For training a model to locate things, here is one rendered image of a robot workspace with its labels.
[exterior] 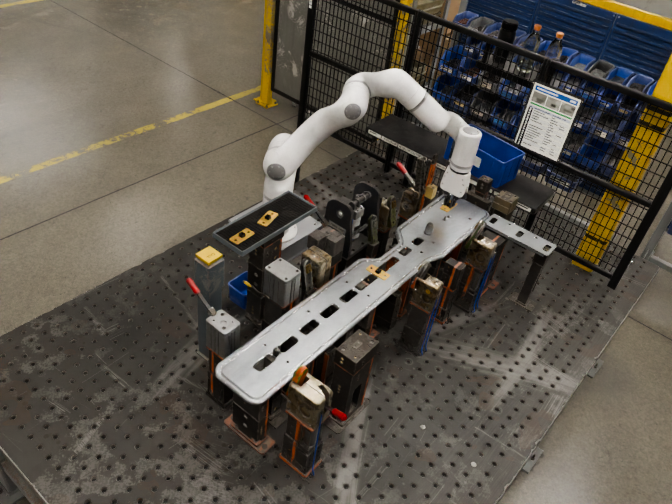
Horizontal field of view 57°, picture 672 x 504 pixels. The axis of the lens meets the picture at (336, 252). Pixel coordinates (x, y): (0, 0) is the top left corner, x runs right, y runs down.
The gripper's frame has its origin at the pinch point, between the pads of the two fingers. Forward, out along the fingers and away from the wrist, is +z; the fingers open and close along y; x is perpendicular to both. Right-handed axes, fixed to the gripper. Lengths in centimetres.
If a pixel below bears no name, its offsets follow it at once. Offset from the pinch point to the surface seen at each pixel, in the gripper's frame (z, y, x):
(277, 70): 77, -239, 164
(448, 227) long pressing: 9.1, 3.8, -3.4
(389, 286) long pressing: 9, 7, -50
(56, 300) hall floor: 110, -161, -87
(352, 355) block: 6, 18, -86
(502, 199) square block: 3.3, 12.6, 23.6
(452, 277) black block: 14.7, 18.3, -22.1
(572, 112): -29, 19, 54
